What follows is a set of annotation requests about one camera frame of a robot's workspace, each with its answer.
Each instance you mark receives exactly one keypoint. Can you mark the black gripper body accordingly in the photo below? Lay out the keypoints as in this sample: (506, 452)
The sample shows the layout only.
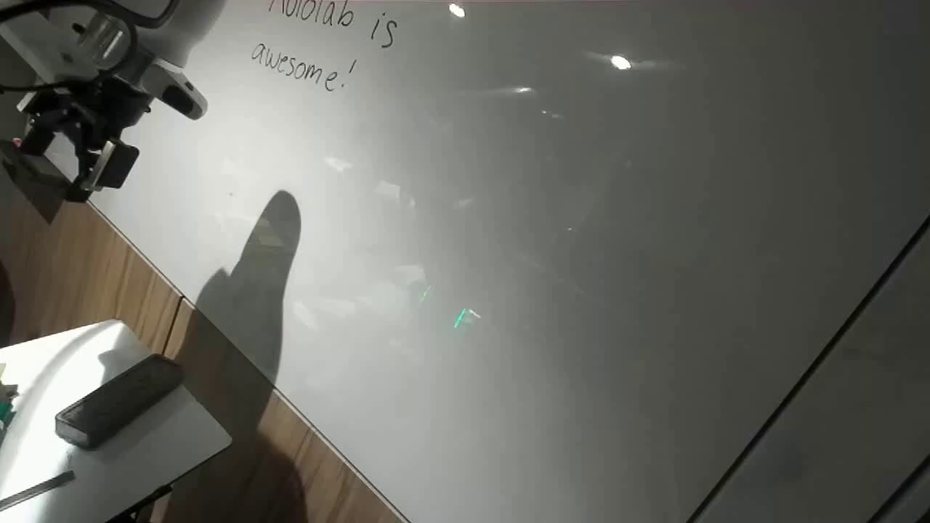
(82, 105)

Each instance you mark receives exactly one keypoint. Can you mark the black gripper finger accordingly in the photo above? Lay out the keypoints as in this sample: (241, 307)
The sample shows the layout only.
(38, 137)
(106, 166)

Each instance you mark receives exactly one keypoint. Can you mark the black whiteboard eraser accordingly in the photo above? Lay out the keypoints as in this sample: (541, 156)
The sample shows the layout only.
(117, 398)

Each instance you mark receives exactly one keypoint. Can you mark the small green object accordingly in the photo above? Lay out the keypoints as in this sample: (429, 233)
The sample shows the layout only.
(8, 408)

